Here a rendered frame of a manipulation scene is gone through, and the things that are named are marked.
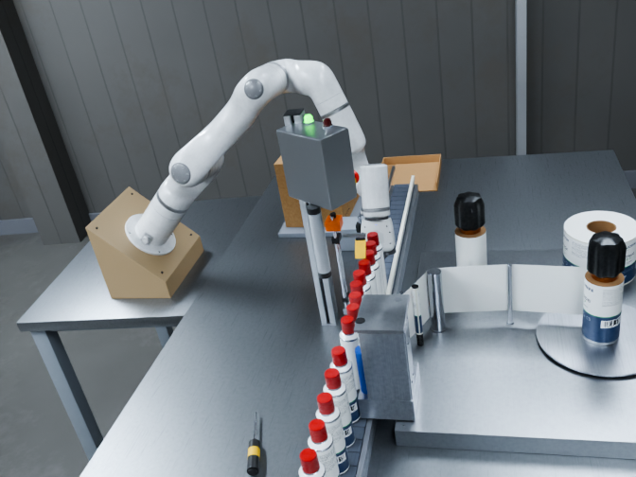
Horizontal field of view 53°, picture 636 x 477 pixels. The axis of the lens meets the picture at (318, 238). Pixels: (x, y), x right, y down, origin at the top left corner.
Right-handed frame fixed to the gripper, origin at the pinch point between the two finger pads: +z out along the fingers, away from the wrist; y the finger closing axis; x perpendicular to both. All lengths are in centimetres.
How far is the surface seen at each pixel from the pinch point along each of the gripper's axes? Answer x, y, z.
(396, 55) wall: 215, -19, -85
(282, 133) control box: -37, -16, -43
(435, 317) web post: -22.6, 18.4, 9.5
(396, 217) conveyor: 44.1, -0.4, -9.1
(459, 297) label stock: -19.9, 24.8, 4.8
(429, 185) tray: 80, 9, -17
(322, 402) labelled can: -75, 0, 12
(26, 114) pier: 178, -260, -69
